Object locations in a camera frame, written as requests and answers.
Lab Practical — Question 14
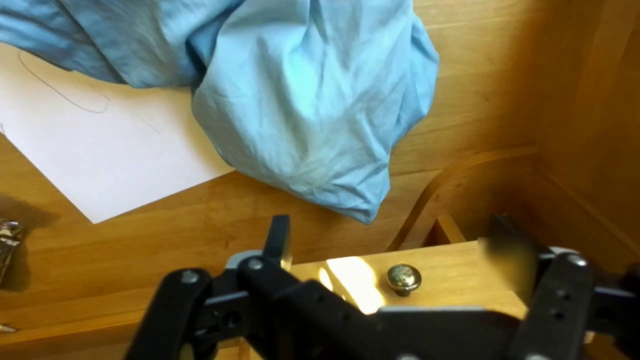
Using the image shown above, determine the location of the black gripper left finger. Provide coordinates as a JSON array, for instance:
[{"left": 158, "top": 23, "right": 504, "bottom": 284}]
[{"left": 263, "top": 214, "right": 293, "bottom": 268}]

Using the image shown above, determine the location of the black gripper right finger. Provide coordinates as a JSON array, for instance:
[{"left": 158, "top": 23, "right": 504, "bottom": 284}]
[{"left": 485, "top": 214, "right": 555, "bottom": 305}]

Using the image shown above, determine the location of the small wooden drawer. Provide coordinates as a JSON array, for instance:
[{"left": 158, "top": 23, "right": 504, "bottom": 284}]
[{"left": 293, "top": 241, "right": 526, "bottom": 318}]

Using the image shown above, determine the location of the metal drawer knob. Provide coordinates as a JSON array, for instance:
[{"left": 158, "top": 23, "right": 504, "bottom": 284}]
[{"left": 386, "top": 265, "right": 422, "bottom": 296}]

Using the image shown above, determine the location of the wooden roll-top desk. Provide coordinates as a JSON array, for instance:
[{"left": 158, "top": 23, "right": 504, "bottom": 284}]
[{"left": 0, "top": 0, "right": 640, "bottom": 360}]

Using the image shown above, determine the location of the light blue cloth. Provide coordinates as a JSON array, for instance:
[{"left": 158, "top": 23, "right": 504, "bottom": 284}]
[{"left": 0, "top": 0, "right": 441, "bottom": 222}]

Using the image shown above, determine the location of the white paper sheet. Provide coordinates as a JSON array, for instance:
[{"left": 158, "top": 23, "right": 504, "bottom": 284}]
[{"left": 0, "top": 45, "right": 230, "bottom": 225}]

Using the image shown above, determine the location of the small metal object on desk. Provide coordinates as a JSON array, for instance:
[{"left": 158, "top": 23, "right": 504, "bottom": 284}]
[{"left": 0, "top": 218, "right": 27, "bottom": 336}]

